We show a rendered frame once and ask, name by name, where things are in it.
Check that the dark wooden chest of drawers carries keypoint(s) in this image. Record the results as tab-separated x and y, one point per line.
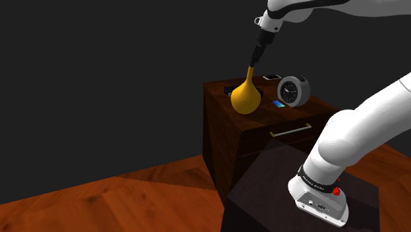
231	141

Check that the blue phone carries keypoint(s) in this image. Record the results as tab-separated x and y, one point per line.
278	104

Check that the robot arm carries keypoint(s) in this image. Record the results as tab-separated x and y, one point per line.
353	128

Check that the grey round alarm clock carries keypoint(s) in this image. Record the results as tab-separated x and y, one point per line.
292	91

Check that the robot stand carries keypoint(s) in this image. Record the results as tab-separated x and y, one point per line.
266	192

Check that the yellow long-necked vase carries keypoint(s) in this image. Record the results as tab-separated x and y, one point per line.
245	98

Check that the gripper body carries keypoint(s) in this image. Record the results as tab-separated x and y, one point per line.
260	45

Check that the white-framed black phone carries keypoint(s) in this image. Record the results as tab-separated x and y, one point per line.
271	77

